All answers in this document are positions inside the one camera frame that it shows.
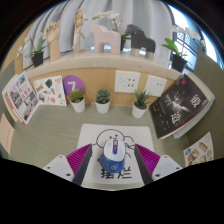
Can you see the white orchid in black pot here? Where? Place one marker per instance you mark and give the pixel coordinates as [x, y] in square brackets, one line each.
[37, 59]
[179, 63]

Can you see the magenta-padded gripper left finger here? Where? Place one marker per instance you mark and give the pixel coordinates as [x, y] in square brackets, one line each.
[60, 166]

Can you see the wooden hand model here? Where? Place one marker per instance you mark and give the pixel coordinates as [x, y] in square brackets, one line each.
[53, 36]

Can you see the blue and white computer mouse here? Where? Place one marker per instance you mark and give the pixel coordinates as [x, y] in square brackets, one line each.
[112, 161]

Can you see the black-cover book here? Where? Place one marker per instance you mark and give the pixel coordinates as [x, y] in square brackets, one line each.
[176, 110]

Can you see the black wooden horse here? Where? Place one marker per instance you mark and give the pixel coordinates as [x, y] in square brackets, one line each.
[140, 40]

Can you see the small succulent in white pot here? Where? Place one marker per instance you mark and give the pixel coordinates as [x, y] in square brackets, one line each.
[78, 106]
[139, 111]
[102, 107]

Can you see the cartoon sticker sheet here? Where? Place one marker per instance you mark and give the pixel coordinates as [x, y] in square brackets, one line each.
[50, 90]

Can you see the white wall socket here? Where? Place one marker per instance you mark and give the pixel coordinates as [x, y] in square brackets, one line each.
[127, 81]
[155, 85]

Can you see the green desk partition panel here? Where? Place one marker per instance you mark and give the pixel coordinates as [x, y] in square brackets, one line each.
[6, 75]
[213, 76]

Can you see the photo-cover book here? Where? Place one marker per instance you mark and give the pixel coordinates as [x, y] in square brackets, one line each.
[24, 96]

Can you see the wooden desk shelf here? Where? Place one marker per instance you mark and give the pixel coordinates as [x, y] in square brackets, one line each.
[100, 63]

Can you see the window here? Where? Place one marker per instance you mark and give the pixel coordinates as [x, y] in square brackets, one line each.
[186, 20]

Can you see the wooden mannequin figure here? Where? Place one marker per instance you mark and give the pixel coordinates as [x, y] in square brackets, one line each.
[79, 25]

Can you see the white mouse pad with drawing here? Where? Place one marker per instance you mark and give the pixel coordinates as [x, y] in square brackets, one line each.
[90, 133]

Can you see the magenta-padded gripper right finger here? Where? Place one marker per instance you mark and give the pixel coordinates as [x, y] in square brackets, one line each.
[165, 166]

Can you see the white orchid plant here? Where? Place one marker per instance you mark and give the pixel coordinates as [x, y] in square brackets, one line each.
[106, 15]

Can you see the purple round sticker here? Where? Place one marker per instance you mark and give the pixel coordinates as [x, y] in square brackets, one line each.
[73, 83]

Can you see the grey curtain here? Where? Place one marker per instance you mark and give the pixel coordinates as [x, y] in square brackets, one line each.
[146, 13]

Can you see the pink wooden horse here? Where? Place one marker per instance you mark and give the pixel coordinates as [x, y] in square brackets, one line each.
[106, 40]

